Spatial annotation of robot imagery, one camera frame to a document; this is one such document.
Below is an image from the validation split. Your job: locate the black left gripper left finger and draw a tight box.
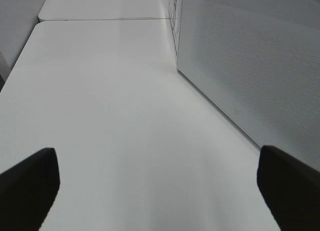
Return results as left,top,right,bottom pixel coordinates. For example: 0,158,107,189
0,147,61,231

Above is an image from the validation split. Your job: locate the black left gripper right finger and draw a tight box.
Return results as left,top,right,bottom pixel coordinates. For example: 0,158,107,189
256,145,320,231

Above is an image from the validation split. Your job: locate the white microwave door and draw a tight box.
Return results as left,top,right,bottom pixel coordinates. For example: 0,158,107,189
177,0,320,168

